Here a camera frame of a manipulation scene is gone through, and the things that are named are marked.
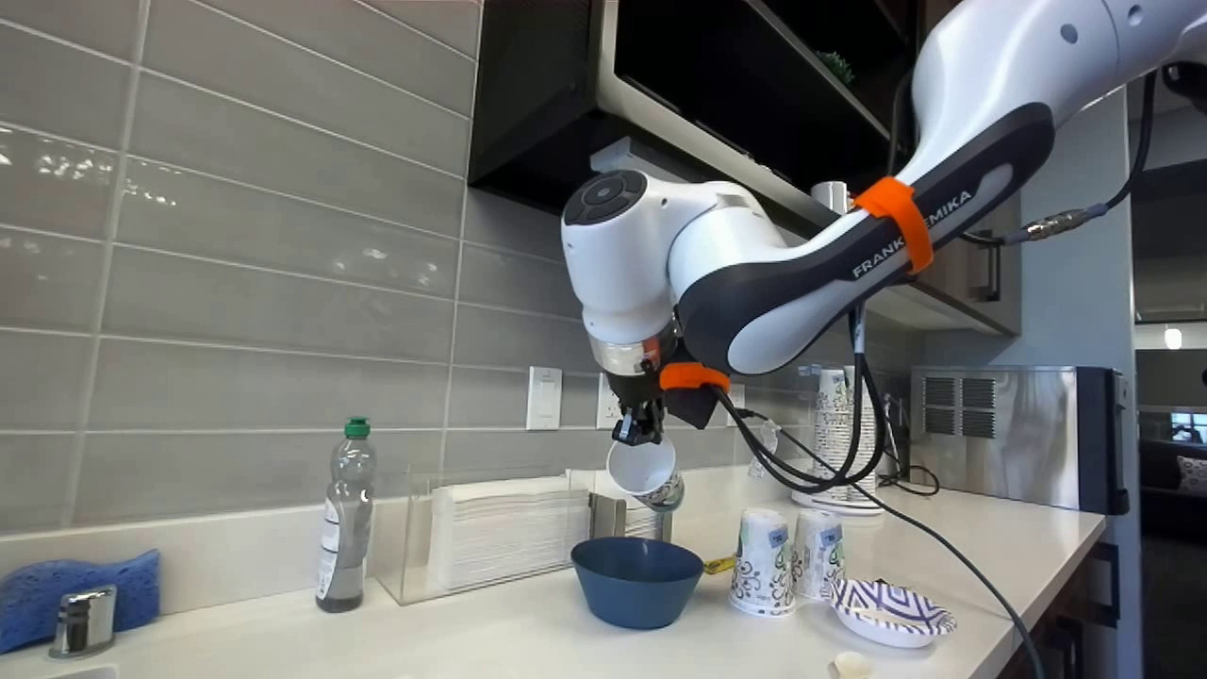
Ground blue patterned paper plate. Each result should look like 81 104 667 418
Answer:
824 576 958 654

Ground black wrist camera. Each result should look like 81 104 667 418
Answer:
658 380 734 434

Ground orange wrist strap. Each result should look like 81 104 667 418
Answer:
656 358 734 397

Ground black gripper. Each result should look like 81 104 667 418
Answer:
609 365 689 453

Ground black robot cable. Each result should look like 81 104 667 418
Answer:
713 68 1166 679

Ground orange arm strap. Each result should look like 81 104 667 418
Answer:
851 175 940 279

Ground clear bottle green cap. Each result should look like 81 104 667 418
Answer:
311 415 382 614

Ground white wall outlet plate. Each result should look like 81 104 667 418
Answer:
592 369 626 431
524 361 564 434

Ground patterned paper cup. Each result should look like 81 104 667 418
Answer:
789 504 847 609
729 504 798 622
602 431 684 497

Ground dark upper cabinet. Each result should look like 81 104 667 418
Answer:
467 0 1027 337

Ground blue cloth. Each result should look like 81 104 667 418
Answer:
0 546 167 658

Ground dark blue bowl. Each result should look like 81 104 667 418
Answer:
568 534 709 635

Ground short chrome fixture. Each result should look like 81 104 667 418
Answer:
47 580 120 661

